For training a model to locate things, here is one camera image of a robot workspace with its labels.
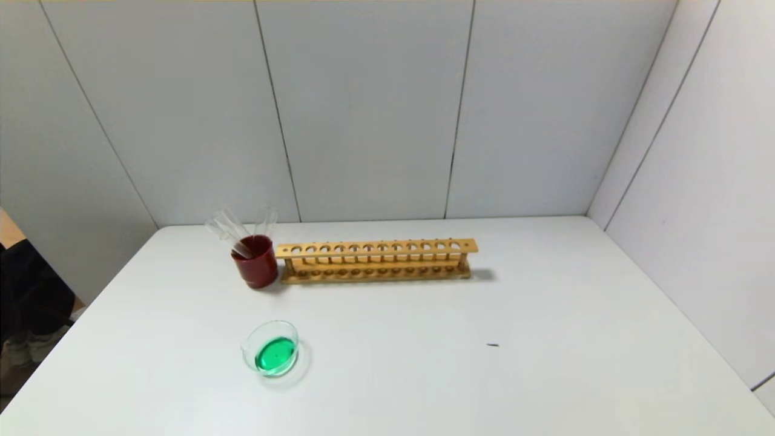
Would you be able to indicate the wooden test tube rack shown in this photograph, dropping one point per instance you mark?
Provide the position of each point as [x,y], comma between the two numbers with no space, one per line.
[375,248]

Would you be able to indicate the empty clear glass test tube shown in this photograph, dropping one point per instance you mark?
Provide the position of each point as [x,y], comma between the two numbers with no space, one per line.
[225,236]
[233,233]
[272,223]

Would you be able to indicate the red plastic cup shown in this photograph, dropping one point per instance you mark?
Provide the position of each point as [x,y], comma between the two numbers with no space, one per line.
[257,269]

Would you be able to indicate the clear glass dish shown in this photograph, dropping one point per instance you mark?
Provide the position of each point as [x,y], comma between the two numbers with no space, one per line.
[275,357]

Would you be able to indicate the person's black trousered leg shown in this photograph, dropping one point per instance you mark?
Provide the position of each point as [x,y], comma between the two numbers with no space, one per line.
[33,290]

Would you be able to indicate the grey white sneaker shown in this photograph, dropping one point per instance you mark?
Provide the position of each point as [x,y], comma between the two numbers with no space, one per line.
[43,344]
[17,351]

